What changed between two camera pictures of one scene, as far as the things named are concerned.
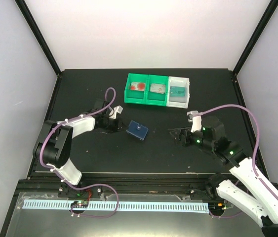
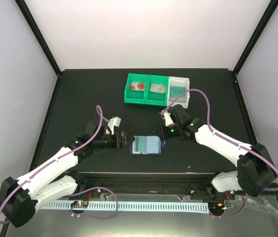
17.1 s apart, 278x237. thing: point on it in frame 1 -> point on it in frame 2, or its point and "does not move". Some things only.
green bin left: [136, 96] does not move
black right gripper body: [188, 141] -> [171, 134]
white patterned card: [159, 88] does not move
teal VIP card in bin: [177, 91] does not move
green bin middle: [155, 98] does not move
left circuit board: [80, 204] does not move
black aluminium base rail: [123, 184] does not move
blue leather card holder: [137, 130] -> [145, 145]
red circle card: [138, 86] does not move
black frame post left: [29, 18] does not move
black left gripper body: [110, 127] -> [115, 143]
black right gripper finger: [176, 135] -> [160, 135]
